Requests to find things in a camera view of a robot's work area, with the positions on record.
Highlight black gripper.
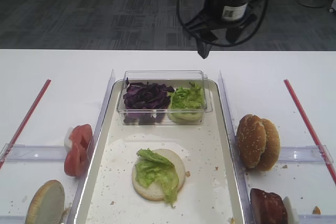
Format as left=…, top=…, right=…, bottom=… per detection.
left=185, top=0, right=257, bottom=59

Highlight green lettuce leaf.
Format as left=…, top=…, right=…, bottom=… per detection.
left=134, top=148, right=180, bottom=208

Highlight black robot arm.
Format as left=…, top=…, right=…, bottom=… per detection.
left=186, top=0, right=257, bottom=59

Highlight green lettuce pile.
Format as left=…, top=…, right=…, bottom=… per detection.
left=167, top=82, right=205, bottom=124

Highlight upper tomato slice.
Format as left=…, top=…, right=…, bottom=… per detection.
left=69, top=124, right=93, bottom=150

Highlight tomato slice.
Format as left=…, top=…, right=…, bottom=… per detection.
left=64, top=143, right=87, bottom=177
left=69, top=124, right=93, bottom=150

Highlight brown meat patty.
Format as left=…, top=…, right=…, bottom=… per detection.
left=250, top=188, right=288, bottom=224

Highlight lower tomato slice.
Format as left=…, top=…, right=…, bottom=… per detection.
left=64, top=143, right=87, bottom=177

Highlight right long clear divider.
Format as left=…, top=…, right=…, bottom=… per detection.
left=218, top=71, right=255, bottom=223

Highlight long clear divider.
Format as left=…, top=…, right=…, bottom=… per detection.
left=218, top=71, right=255, bottom=223
left=66, top=71, right=115, bottom=223

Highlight clear plastic salad container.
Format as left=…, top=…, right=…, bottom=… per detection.
left=116, top=70, right=212, bottom=125

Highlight purple cabbage pile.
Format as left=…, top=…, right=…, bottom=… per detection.
left=123, top=79, right=175, bottom=125

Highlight right red tape strip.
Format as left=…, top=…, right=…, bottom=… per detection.
left=284, top=79, right=335, bottom=183

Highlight red tape strip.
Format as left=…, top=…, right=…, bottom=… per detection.
left=0, top=79, right=51, bottom=168
left=284, top=79, right=335, bottom=183

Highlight front sesame bun top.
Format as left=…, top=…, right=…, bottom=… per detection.
left=237, top=114, right=266, bottom=169

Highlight sesame bun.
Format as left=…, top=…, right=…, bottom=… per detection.
left=257, top=119, right=281, bottom=171
left=237, top=114, right=266, bottom=169

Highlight white metal tray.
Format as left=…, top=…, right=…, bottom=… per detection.
left=74, top=80, right=244, bottom=223

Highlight rear sesame bun top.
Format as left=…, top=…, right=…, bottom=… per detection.
left=257, top=119, right=281, bottom=171

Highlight right clear cross divider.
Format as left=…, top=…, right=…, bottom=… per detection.
left=277, top=145, right=334, bottom=164

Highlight clear cross divider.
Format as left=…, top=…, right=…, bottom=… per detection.
left=1, top=144, right=67, bottom=162
left=277, top=145, right=334, bottom=164

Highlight bottom bun on tray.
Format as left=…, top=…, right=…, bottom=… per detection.
left=132, top=148, right=186, bottom=201

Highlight white holder block left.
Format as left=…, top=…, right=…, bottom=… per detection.
left=64, top=127, right=73, bottom=152

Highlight white holder block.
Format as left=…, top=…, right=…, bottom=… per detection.
left=283, top=196, right=300, bottom=224
left=64, top=127, right=73, bottom=152

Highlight white holder block right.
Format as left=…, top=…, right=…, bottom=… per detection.
left=283, top=196, right=300, bottom=224

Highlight left red tape strip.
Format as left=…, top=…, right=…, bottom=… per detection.
left=0, top=79, right=51, bottom=168

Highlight left long clear divider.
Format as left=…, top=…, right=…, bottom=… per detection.
left=66, top=71, right=115, bottom=223

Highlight left clear cross divider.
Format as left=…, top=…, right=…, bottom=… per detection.
left=1, top=144, right=67, bottom=162

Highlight bun half lower left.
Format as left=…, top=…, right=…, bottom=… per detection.
left=25, top=180, right=65, bottom=224

